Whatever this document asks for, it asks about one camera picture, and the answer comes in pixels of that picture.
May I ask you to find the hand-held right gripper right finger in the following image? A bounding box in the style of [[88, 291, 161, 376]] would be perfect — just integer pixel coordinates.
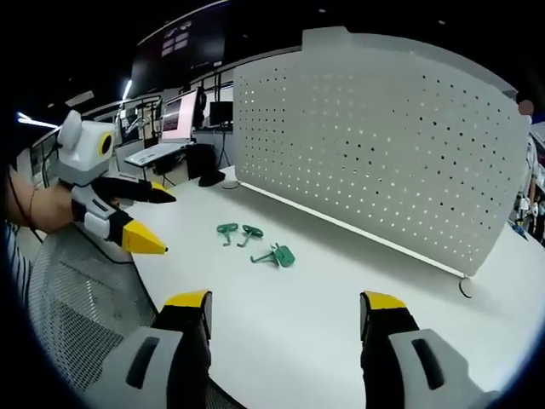
[[359, 290, 503, 409]]

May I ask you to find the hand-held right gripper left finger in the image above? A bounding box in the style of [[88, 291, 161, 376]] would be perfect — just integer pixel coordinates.
[[78, 290, 214, 409]]

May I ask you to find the green hook assembly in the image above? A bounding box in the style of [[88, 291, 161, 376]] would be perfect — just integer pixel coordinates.
[[215, 222, 241, 248], [236, 223, 265, 249], [250, 242, 296, 269]]

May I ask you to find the white perforated mounting plate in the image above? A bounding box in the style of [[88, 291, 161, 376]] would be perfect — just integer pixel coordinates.
[[232, 26, 534, 280]]

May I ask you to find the person's left hand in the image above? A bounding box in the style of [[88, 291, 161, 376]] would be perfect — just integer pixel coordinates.
[[33, 181, 74, 234]]

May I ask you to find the grey mesh chair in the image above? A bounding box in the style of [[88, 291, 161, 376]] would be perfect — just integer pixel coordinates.
[[27, 236, 159, 387]]

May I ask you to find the black cloth object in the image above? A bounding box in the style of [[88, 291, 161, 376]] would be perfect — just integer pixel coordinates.
[[198, 170, 226, 187]]

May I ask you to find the open laptop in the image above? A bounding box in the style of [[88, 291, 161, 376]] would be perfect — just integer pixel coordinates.
[[124, 87, 202, 168]]

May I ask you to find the person's striped sleeve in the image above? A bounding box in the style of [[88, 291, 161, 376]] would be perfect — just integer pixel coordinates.
[[3, 224, 33, 308]]

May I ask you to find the black computer monitor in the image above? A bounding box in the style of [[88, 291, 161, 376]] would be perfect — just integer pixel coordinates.
[[209, 101, 235, 128]]

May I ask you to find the thin wrist cord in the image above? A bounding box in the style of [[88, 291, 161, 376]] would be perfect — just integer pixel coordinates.
[[9, 172, 39, 233]]

